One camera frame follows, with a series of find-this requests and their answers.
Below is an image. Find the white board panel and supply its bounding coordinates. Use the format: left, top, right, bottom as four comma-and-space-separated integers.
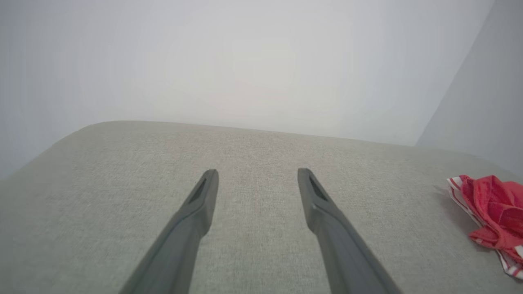
416, 0, 523, 180

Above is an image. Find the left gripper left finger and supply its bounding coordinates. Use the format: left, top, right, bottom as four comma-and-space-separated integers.
118, 169, 219, 294

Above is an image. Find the red and white jersey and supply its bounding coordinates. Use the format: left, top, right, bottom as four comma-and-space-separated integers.
447, 175, 523, 280

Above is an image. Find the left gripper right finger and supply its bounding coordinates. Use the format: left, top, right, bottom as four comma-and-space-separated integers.
297, 168, 404, 294

